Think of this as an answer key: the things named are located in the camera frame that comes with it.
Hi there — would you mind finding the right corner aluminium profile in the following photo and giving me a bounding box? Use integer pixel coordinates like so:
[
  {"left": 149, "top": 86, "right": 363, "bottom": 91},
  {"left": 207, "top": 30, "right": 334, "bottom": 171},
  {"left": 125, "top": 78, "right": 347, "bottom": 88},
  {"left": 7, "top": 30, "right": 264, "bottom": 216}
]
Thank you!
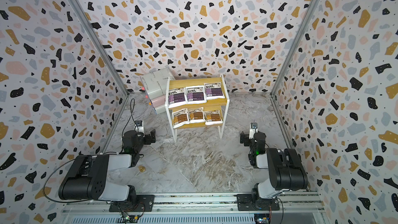
[{"left": 271, "top": 0, "right": 320, "bottom": 98}]

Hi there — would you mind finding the corner aluminium profile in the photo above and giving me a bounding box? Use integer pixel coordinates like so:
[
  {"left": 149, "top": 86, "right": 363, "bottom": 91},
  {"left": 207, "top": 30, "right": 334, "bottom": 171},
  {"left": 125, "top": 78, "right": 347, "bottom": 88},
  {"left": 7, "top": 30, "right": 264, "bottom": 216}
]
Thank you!
[
  {"left": 67, "top": 0, "right": 129, "bottom": 97},
  {"left": 271, "top": 0, "right": 320, "bottom": 98}
]

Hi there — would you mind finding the brown coffee bag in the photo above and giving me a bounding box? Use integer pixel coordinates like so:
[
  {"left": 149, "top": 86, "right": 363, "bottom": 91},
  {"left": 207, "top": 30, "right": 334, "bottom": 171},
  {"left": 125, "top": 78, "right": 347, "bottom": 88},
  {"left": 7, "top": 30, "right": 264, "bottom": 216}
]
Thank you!
[
  {"left": 188, "top": 107, "right": 206, "bottom": 123},
  {"left": 204, "top": 110, "right": 223, "bottom": 125},
  {"left": 172, "top": 108, "right": 190, "bottom": 129}
]

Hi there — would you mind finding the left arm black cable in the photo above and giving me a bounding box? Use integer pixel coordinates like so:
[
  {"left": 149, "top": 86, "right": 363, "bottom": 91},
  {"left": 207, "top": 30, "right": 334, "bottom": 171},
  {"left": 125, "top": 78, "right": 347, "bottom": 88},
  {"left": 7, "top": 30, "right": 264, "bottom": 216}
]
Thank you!
[{"left": 120, "top": 98, "right": 139, "bottom": 138}]

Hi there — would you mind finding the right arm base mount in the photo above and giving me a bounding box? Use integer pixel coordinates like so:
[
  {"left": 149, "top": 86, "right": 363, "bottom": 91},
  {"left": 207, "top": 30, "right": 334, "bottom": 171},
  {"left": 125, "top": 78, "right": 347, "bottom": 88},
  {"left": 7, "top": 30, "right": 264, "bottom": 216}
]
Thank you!
[{"left": 236, "top": 194, "right": 280, "bottom": 211}]

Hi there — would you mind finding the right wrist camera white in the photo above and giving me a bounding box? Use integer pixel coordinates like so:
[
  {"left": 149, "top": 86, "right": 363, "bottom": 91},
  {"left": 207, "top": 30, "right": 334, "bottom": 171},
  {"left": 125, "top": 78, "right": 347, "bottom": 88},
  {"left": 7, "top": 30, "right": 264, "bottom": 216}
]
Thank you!
[{"left": 249, "top": 122, "right": 258, "bottom": 139}]

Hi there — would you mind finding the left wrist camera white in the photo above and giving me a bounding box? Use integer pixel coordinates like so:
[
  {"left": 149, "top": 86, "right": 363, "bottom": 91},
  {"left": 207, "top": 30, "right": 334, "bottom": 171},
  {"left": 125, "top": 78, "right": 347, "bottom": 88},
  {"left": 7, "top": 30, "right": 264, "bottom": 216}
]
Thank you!
[{"left": 134, "top": 120, "right": 145, "bottom": 134}]

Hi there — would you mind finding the purple coffee bag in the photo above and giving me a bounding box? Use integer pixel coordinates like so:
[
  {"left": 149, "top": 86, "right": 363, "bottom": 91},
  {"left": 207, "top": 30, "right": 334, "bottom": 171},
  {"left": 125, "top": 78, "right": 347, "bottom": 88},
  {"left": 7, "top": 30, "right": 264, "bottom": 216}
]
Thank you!
[
  {"left": 186, "top": 85, "right": 207, "bottom": 104},
  {"left": 167, "top": 88, "right": 188, "bottom": 108},
  {"left": 204, "top": 83, "right": 225, "bottom": 101}
]

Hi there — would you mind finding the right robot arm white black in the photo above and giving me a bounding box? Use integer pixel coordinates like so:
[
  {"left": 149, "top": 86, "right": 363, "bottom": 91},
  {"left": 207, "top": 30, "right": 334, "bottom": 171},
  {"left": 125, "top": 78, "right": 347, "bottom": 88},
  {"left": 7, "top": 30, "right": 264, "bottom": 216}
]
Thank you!
[{"left": 239, "top": 125, "right": 308, "bottom": 204}]

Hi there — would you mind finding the white box behind shelf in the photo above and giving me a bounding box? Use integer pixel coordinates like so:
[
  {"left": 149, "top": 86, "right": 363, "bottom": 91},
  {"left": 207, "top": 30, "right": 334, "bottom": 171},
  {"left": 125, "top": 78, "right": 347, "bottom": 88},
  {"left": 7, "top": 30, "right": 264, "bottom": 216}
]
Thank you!
[{"left": 141, "top": 68, "right": 174, "bottom": 101}]

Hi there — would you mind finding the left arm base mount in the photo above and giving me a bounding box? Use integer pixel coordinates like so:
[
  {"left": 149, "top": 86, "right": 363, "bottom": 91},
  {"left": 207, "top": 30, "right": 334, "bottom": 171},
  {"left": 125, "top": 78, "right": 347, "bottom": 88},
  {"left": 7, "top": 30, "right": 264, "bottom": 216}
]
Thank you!
[{"left": 109, "top": 195, "right": 155, "bottom": 213}]

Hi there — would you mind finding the left corner aluminium profile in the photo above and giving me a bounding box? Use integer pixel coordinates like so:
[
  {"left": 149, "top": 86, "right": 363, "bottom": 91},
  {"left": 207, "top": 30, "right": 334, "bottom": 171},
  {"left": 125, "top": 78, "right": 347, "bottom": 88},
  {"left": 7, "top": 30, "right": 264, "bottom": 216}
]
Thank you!
[{"left": 67, "top": 0, "right": 129, "bottom": 97}]

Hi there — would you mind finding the pink item beside box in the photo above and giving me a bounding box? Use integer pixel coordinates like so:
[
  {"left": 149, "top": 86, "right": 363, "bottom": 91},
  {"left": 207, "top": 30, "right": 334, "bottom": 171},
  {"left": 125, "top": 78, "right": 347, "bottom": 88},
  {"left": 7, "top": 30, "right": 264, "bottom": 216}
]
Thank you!
[{"left": 151, "top": 95, "right": 166, "bottom": 114}]

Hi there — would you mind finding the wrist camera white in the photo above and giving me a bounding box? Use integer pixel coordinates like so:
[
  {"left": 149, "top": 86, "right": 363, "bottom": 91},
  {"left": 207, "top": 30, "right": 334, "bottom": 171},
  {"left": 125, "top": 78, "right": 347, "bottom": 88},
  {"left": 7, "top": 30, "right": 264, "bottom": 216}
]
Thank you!
[
  {"left": 249, "top": 122, "right": 258, "bottom": 139},
  {"left": 134, "top": 120, "right": 145, "bottom": 134}
]

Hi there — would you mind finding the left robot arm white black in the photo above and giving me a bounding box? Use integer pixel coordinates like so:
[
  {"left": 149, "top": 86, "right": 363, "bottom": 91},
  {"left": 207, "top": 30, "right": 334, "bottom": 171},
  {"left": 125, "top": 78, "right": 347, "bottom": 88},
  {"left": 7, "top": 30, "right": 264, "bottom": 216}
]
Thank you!
[{"left": 59, "top": 129, "right": 156, "bottom": 205}]

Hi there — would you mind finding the aluminium front rail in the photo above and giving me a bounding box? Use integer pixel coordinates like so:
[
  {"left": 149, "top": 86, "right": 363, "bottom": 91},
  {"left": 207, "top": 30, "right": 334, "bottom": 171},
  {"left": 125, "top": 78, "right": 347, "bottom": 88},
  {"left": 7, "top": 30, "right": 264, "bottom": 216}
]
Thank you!
[{"left": 60, "top": 191, "right": 327, "bottom": 224}]

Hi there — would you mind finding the two-tier wooden white shelf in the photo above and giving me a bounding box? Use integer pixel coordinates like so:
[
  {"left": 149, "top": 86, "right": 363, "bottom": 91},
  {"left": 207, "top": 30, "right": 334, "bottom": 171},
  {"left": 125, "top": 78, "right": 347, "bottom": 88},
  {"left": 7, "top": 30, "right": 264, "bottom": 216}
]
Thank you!
[{"left": 165, "top": 74, "right": 230, "bottom": 141}]

